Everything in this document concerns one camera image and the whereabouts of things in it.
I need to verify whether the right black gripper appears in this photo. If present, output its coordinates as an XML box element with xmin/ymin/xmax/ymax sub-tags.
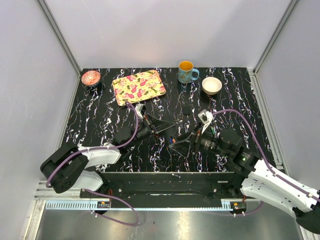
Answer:
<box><xmin>169</xmin><ymin>121</ymin><xmax>232</xmax><ymax>158</ymax></box>

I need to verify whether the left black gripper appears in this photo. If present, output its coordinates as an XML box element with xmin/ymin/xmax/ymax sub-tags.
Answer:
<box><xmin>127</xmin><ymin>114</ymin><xmax>176</xmax><ymax>149</ymax></box>

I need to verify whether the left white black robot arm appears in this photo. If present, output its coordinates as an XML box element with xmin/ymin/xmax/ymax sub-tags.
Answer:
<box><xmin>40</xmin><ymin>114</ymin><xmax>175</xmax><ymax>198</ymax></box>

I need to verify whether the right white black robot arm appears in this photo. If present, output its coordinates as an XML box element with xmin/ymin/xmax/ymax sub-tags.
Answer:
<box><xmin>169</xmin><ymin>128</ymin><xmax>320</xmax><ymax>235</ymax></box>

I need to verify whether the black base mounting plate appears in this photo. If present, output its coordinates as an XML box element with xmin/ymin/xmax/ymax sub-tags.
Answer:
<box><xmin>95</xmin><ymin>172</ymin><xmax>245</xmax><ymax>199</ymax></box>

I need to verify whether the floral yellow pink tray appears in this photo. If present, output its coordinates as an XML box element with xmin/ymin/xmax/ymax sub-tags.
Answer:
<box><xmin>112</xmin><ymin>69</ymin><xmax>166</xmax><ymax>107</ymax></box>

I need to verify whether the blue mug orange inside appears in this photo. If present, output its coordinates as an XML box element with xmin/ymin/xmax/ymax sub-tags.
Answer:
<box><xmin>177</xmin><ymin>60</ymin><xmax>200</xmax><ymax>84</ymax></box>

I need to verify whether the cream white bowl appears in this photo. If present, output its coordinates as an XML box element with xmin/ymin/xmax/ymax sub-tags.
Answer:
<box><xmin>202</xmin><ymin>77</ymin><xmax>222</xmax><ymax>96</ymax></box>

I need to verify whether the red patterned bowl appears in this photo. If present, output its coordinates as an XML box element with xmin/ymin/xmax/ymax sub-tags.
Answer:
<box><xmin>81</xmin><ymin>70</ymin><xmax>101</xmax><ymax>87</ymax></box>

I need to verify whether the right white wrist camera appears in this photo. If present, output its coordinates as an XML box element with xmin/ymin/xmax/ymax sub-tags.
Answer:
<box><xmin>198</xmin><ymin>109</ymin><xmax>213</xmax><ymax>134</ymax></box>

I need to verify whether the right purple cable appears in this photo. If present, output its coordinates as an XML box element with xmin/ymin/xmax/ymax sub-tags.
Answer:
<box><xmin>212</xmin><ymin>109</ymin><xmax>320</xmax><ymax>217</ymax></box>

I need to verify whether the white slotted cable duct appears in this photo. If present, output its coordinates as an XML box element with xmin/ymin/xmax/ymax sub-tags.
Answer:
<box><xmin>45</xmin><ymin>200</ymin><xmax>111</xmax><ymax>211</ymax></box>

